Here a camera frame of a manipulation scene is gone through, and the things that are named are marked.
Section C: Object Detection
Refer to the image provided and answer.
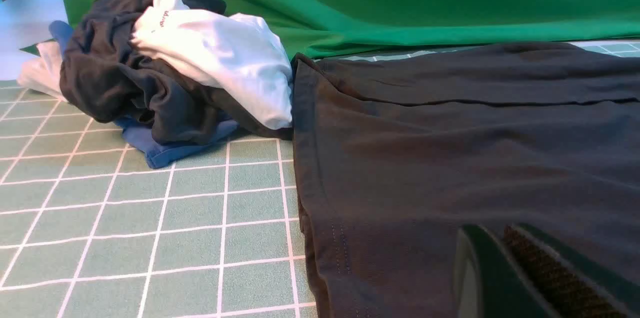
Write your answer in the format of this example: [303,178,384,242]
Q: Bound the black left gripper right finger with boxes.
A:
[503,224,639,318]

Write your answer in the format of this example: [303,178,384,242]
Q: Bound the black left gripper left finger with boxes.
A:
[452,224,561,318]

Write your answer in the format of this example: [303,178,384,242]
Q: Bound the gray long-sleeved shirt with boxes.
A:
[292,42,640,318]

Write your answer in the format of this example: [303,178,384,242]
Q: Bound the white crumpled shirt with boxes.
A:
[17,0,293,131]

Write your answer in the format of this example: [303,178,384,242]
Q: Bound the blue garment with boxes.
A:
[48,20,240,170]

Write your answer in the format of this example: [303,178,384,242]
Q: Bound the green grid table mat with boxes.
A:
[0,40,640,318]

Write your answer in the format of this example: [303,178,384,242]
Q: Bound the dark gray crumpled garment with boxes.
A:
[60,0,293,145]

